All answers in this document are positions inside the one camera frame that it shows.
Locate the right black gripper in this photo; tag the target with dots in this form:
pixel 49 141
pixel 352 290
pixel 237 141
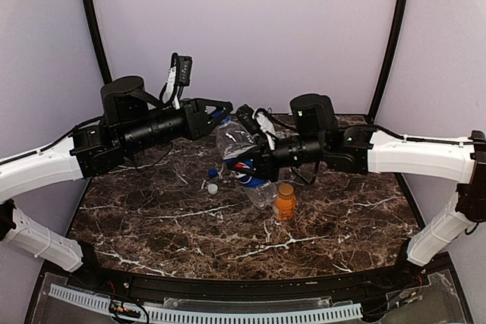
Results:
pixel 263 158

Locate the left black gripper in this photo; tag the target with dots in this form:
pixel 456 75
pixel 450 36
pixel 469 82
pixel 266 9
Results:
pixel 197 118

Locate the white bottle cap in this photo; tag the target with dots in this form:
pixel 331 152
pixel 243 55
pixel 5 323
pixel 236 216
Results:
pixel 212 188

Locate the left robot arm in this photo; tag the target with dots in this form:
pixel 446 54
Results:
pixel 132 121

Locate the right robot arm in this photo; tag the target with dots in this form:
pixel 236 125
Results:
pixel 363 149

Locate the orange juice bottle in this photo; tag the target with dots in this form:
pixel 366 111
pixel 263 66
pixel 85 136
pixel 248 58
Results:
pixel 286 203

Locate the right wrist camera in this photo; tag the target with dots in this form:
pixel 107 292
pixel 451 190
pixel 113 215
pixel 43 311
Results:
pixel 258 124

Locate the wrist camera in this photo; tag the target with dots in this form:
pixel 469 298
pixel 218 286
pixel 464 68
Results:
pixel 258 124
pixel 178 78

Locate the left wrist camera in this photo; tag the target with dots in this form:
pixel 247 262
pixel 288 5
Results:
pixel 178 78

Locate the black front rail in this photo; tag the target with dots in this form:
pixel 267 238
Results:
pixel 367 285

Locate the left black frame post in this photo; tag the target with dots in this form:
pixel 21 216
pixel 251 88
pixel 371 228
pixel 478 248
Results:
pixel 96 39

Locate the black frame post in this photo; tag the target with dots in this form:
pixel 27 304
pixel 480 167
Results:
pixel 96 39
pixel 390 51

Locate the white slotted cable duct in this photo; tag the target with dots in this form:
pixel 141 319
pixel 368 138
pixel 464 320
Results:
pixel 102 304

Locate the right black frame post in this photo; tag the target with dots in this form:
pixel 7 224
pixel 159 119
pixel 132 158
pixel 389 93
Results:
pixel 390 51

